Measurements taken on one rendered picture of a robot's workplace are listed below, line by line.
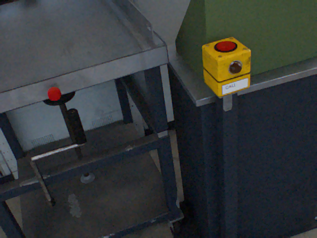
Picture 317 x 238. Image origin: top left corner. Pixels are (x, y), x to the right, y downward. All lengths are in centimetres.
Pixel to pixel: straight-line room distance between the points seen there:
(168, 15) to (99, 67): 81
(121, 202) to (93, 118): 53
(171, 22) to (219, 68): 96
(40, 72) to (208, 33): 43
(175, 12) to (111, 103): 52
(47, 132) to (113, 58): 96
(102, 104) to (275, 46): 103
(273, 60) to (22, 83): 64
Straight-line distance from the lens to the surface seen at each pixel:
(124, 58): 98
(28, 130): 186
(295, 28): 104
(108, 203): 151
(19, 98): 98
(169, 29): 175
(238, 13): 93
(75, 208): 154
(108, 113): 187
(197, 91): 97
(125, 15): 122
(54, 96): 94
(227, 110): 92
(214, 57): 82
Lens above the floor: 129
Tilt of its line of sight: 38 degrees down
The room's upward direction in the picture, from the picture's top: 9 degrees counter-clockwise
